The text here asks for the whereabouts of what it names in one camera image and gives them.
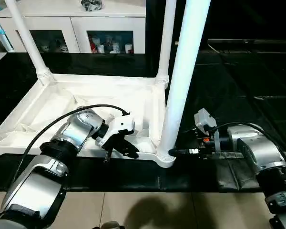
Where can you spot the white plastic children's table top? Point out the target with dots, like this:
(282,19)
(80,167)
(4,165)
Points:
(86,100)

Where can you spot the white plastic table leg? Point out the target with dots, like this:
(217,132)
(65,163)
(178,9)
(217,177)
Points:
(28,43)
(183,71)
(166,38)

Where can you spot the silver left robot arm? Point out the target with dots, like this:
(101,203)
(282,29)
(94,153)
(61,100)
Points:
(43,176)

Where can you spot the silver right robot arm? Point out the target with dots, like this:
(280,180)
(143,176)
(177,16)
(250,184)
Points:
(262,157)

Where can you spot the black work mat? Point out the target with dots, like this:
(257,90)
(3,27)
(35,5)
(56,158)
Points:
(219,100)

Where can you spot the black metal bar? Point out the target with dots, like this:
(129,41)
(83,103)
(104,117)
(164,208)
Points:
(252,42)

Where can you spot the white glass-door cabinet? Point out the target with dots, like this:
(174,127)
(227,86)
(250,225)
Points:
(62,24)

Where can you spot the dark object on cabinet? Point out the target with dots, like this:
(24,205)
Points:
(91,5)

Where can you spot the grey curtain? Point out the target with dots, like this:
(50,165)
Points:
(0,28)

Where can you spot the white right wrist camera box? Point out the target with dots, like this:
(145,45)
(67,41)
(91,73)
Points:
(205,120)

